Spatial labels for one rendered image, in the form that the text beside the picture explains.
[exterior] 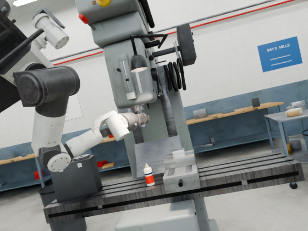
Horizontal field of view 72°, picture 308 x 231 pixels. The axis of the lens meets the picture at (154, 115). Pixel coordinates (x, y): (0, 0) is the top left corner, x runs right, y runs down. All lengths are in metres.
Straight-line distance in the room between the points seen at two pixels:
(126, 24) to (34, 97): 0.59
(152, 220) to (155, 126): 0.70
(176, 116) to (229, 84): 4.06
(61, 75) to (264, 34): 5.47
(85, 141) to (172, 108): 0.76
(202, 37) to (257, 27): 1.25
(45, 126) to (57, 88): 0.14
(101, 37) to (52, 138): 0.54
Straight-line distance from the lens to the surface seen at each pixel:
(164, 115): 1.47
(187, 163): 1.05
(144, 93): 1.02
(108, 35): 1.08
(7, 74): 0.74
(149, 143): 1.49
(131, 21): 1.07
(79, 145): 0.86
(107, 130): 0.92
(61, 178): 1.28
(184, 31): 1.37
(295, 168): 1.14
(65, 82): 0.68
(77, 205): 1.21
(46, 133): 0.75
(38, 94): 0.63
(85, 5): 1.05
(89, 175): 1.23
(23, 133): 6.81
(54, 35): 0.85
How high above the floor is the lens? 1.26
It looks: 1 degrees down
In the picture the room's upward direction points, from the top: 13 degrees counter-clockwise
